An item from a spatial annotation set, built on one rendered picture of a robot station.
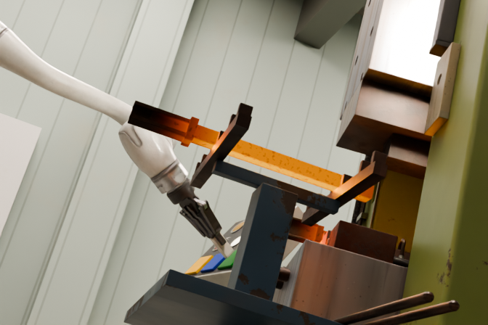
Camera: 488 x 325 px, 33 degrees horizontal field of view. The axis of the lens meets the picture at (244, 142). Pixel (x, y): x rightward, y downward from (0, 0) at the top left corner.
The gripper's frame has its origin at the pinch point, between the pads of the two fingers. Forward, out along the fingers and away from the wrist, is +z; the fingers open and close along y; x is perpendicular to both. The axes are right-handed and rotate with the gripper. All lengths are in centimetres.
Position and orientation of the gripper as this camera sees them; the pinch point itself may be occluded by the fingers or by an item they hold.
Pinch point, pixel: (221, 244)
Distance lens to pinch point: 222.4
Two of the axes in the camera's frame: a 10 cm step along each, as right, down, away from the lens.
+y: 5.1, -2.1, -8.3
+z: 5.9, 7.9, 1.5
